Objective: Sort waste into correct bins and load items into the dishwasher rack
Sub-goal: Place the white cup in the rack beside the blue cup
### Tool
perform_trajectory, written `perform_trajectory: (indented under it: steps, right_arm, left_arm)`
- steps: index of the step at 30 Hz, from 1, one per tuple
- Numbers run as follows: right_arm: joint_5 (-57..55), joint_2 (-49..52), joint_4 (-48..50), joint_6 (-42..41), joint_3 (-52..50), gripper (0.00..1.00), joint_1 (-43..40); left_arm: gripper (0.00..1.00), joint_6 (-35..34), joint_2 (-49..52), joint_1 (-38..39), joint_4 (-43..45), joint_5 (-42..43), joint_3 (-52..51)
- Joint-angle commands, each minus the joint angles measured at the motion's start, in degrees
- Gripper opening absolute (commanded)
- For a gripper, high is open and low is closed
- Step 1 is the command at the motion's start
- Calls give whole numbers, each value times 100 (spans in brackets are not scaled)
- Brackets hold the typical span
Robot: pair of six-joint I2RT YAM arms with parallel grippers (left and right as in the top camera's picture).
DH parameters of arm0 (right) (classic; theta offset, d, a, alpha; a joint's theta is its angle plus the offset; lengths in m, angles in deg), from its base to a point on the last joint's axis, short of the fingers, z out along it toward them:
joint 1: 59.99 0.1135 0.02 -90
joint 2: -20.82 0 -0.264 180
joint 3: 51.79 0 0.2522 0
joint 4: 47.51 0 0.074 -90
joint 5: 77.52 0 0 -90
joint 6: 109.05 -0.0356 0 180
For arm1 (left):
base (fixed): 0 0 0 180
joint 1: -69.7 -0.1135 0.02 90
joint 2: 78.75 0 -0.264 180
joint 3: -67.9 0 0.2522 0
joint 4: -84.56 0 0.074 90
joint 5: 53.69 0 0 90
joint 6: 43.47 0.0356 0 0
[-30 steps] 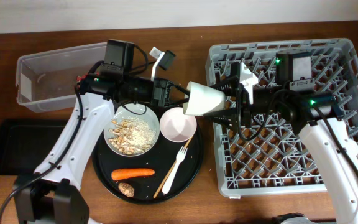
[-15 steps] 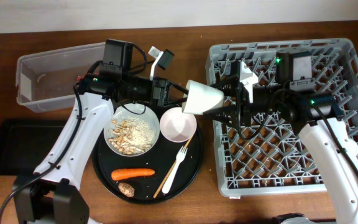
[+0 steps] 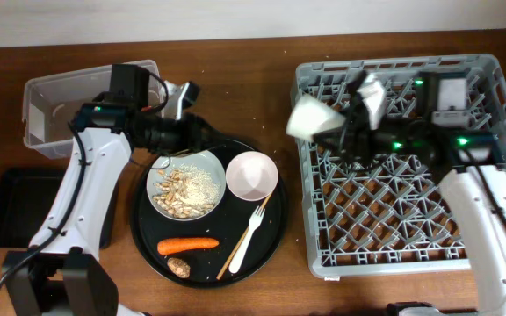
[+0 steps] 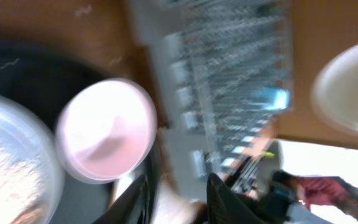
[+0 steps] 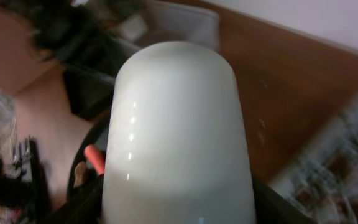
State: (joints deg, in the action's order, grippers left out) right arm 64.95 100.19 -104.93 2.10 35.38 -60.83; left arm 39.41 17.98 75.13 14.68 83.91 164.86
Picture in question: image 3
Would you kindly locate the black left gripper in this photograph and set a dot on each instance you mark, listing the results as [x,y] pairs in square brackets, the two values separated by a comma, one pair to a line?
[198,133]

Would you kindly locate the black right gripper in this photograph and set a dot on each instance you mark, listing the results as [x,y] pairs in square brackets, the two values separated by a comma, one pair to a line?
[352,138]

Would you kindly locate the grey plate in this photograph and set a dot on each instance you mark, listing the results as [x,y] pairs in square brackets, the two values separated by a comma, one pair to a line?
[205,160]

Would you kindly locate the small white cup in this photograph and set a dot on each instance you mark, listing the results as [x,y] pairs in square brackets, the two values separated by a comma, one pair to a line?
[311,116]

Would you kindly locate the pile of food scraps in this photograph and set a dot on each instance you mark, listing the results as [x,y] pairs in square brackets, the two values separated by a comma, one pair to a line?
[185,192]

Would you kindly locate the pink bowl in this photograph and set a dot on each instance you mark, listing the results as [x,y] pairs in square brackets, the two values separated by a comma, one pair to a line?
[252,176]

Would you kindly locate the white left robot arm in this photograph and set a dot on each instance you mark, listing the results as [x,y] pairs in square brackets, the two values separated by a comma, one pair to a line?
[59,273]

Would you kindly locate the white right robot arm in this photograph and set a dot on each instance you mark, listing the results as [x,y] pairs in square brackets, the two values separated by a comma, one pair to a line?
[467,165]

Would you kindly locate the grey dishwasher rack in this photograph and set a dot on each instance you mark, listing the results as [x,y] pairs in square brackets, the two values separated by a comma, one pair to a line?
[390,220]

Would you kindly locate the clear plastic waste bin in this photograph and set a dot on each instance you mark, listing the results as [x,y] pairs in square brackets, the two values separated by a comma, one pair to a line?
[51,102]

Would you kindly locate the round black serving tray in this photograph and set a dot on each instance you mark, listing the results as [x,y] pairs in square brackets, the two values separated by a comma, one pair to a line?
[226,224]

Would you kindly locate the wooden chopstick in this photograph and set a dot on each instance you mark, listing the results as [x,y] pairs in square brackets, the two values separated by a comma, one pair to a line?
[229,259]

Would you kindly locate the white plastic fork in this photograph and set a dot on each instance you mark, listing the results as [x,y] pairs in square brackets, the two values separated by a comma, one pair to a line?
[254,223]

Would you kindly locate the orange carrot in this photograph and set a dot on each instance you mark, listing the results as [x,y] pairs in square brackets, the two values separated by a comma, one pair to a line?
[177,245]

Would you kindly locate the brown mushroom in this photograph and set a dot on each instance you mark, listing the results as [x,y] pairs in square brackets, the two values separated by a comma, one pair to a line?
[179,267]

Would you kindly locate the black rectangular tray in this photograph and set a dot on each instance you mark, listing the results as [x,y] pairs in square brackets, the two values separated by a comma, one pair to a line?
[26,197]

